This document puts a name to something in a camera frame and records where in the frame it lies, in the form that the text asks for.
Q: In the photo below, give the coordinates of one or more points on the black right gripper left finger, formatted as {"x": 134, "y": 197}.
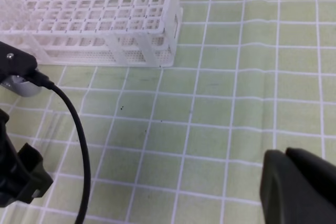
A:
{"x": 287, "y": 197}

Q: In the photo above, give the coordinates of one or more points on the green checkered tablecloth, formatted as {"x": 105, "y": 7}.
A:
{"x": 185, "y": 144}

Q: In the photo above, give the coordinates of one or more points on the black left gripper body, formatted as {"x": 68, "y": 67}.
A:
{"x": 23, "y": 177}

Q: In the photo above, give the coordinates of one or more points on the white plastic test tube rack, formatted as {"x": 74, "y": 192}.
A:
{"x": 117, "y": 33}

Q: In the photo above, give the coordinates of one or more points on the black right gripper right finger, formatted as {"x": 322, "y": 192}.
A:
{"x": 319, "y": 173}

